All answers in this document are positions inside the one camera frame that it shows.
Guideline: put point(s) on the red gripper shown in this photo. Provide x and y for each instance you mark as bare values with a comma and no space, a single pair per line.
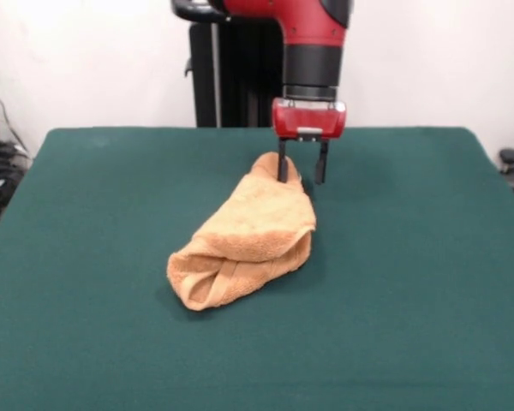
308,120

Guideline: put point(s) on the orange terry towel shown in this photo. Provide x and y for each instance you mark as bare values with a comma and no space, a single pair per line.
257,218

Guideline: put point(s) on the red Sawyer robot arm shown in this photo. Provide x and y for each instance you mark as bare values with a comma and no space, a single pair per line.
312,55

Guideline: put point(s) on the dark green table cloth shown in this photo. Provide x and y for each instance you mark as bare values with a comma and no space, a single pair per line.
390,278

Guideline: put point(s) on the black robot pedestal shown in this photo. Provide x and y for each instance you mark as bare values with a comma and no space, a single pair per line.
235,73

